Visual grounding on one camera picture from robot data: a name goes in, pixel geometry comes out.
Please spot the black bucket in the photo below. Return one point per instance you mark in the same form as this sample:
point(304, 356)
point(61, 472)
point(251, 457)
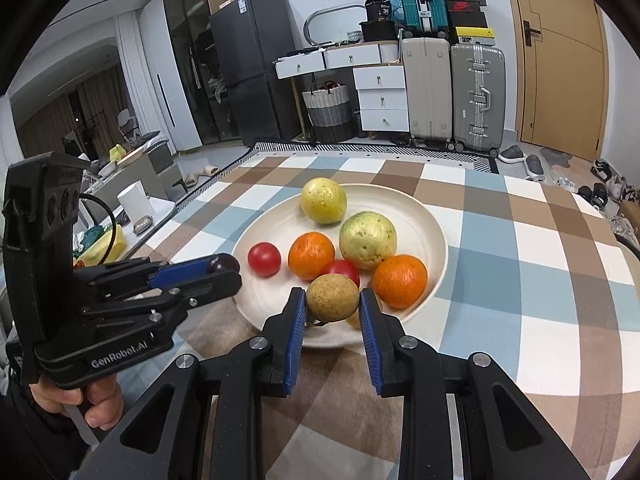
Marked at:
point(380, 10)

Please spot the white cylinder container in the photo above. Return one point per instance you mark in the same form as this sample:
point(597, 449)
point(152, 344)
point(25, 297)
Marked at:
point(132, 205)

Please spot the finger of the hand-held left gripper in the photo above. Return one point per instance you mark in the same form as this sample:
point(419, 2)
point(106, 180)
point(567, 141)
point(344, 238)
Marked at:
point(180, 271)
point(210, 290)

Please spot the grey slipper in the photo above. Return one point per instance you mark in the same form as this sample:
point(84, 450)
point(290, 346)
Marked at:
point(510, 154)
point(536, 167)

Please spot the oval mirror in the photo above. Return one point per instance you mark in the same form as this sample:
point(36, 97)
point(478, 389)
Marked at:
point(310, 20)

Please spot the beige slippers pair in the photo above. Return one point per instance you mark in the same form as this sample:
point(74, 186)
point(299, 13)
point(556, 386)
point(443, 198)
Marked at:
point(202, 176)

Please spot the yellow plastic bag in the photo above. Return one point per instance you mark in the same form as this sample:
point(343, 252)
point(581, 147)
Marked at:
point(102, 250)

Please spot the dark purple plum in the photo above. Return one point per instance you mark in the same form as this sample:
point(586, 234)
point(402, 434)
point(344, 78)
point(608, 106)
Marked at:
point(227, 262)

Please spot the white drawer desk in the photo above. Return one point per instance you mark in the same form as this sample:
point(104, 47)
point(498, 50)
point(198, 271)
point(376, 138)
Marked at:
point(380, 95)

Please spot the wooden door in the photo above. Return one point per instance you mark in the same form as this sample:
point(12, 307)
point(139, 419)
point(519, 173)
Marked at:
point(560, 60)

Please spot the brown longan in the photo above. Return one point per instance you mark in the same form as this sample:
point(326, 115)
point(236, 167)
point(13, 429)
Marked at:
point(331, 297)
point(352, 320)

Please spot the yellow black box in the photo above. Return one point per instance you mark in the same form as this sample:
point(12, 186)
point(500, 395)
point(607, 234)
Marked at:
point(474, 35)

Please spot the woven laundry basket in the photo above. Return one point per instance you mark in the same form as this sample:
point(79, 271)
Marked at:
point(330, 110)

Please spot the silver suitcase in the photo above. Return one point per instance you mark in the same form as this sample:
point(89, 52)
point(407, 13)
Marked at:
point(477, 100)

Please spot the beige suitcase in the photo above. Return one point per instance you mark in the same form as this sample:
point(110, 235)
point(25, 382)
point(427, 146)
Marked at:
point(426, 90)

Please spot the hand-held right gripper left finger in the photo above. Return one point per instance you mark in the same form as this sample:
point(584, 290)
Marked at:
point(295, 340)

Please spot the dark grey refrigerator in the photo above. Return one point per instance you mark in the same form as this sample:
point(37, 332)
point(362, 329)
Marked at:
point(255, 60)

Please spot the cream round plate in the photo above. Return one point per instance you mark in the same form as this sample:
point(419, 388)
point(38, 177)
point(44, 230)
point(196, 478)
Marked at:
point(425, 230)

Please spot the person's left hand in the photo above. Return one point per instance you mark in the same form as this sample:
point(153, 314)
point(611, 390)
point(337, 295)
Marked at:
point(100, 400)

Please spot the green passion fruit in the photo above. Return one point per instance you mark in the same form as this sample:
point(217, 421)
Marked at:
point(323, 200)
point(368, 240)

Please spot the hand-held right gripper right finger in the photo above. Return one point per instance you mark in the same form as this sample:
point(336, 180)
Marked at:
point(372, 340)

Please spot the mandarin orange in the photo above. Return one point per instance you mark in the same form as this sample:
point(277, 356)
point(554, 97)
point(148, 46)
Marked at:
point(311, 256)
point(400, 281)

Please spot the white standing air conditioner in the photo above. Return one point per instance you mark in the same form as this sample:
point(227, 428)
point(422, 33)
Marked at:
point(172, 75)

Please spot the checked tablecloth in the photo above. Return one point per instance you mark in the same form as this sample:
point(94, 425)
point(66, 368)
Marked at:
point(500, 260)

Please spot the patterned floor rug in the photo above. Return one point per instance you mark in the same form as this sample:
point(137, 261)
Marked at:
point(400, 152)

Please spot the small metal tin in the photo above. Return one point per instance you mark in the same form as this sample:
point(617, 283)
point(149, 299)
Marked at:
point(142, 224)

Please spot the red tomato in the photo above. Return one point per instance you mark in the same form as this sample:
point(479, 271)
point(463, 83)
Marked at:
point(345, 270)
point(264, 259)

